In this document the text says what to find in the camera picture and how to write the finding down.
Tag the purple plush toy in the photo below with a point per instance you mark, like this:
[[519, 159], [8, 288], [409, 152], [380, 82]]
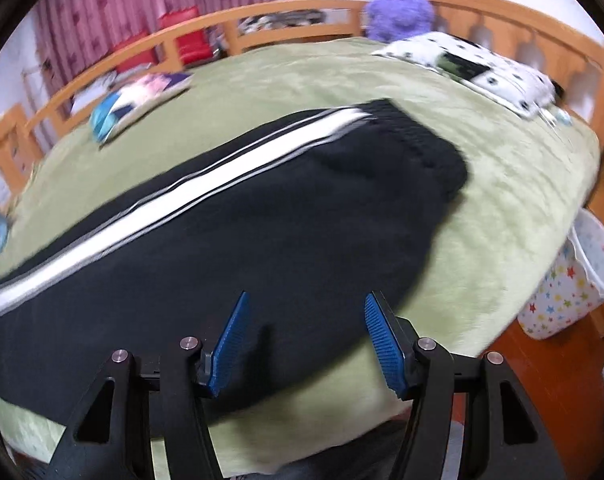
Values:
[[399, 10]]

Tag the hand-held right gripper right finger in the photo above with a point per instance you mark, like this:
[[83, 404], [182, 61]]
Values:
[[384, 345]]

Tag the dark rectangular pouch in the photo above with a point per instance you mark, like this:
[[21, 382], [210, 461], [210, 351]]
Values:
[[459, 65]]

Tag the white star-patterned bin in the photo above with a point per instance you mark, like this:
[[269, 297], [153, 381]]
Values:
[[576, 285]]

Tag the pink curtain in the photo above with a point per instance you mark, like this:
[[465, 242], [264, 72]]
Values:
[[132, 5]]

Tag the green fleece blanket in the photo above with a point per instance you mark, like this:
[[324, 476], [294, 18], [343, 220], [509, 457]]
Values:
[[506, 200]]

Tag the black pants with white stripes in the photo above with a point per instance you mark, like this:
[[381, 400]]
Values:
[[232, 240]]

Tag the white black-spotted pillow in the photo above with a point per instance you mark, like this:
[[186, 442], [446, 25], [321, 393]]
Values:
[[476, 71]]

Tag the red chair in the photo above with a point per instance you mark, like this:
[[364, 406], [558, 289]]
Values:
[[134, 52], [189, 35]]

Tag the blue and white cushion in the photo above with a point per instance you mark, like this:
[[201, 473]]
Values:
[[113, 112]]

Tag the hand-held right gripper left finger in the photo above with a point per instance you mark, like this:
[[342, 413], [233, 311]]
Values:
[[230, 346]]

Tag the pink book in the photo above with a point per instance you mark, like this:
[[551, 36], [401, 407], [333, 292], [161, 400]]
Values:
[[154, 86]]

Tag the wooden bed frame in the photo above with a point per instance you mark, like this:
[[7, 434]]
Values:
[[302, 17]]

